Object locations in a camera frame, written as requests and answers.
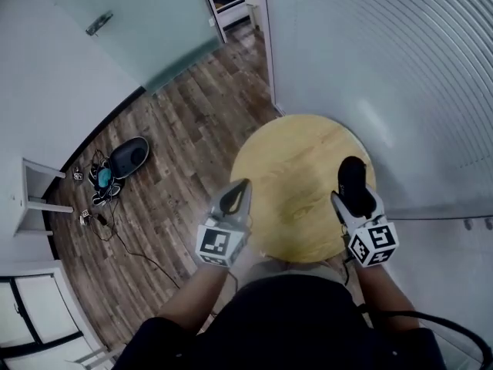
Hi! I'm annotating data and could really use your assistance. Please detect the white table leg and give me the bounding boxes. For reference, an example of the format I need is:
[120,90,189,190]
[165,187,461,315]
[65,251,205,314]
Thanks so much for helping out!
[74,345,125,370]

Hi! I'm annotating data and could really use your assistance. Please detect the black framed window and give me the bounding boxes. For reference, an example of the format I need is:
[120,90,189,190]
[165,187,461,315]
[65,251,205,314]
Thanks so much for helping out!
[0,273,84,362]

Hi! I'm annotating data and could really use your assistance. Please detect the long black floor cable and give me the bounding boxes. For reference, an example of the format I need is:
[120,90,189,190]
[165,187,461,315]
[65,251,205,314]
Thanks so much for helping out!
[94,197,181,289]

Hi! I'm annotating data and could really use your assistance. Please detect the person's left forearm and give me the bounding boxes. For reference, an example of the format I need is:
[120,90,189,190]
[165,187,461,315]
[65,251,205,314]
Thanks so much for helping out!
[156,262,233,335]

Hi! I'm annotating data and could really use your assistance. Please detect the person's dark navy shirt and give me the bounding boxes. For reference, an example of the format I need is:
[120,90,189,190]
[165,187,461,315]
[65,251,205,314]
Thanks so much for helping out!
[122,274,448,370]

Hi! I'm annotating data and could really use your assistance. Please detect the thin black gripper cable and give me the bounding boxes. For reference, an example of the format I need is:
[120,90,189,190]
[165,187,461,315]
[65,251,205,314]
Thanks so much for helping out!
[210,268,240,318]

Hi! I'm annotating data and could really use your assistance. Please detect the thick black gripper cable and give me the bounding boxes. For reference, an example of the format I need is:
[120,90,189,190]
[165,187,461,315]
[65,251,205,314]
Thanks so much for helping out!
[341,224,487,370]

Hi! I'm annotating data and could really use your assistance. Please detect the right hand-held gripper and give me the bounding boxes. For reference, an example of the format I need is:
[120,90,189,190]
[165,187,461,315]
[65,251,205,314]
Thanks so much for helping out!
[331,185,397,267]

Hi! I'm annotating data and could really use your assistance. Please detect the person's right forearm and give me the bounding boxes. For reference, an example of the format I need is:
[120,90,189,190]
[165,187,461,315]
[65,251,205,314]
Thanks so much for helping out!
[353,262,421,331]

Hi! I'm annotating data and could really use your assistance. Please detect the round wooden side table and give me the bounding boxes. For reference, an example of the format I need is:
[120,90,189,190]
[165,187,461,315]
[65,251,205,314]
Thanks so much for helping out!
[230,114,377,264]

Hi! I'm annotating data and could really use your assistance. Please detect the metal door handle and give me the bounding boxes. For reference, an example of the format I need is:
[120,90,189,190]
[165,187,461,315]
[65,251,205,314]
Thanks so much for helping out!
[85,10,114,37]

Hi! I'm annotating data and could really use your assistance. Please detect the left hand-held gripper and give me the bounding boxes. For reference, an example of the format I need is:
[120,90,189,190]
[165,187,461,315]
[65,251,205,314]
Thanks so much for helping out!
[196,178,253,267]

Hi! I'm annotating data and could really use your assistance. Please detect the frosted glass door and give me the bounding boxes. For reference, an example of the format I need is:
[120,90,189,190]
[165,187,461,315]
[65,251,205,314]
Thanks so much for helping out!
[30,0,227,96]

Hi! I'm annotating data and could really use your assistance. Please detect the white desk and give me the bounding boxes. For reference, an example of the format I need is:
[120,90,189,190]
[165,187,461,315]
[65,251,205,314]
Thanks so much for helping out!
[13,157,75,237]

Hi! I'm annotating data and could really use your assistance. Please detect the silver cabinet handles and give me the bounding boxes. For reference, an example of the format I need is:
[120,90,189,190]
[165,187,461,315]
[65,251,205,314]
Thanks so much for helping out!
[463,217,493,231]

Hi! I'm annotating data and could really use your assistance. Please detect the pile of black straps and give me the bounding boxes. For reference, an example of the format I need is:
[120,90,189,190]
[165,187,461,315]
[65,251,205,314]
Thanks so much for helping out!
[87,159,126,207]

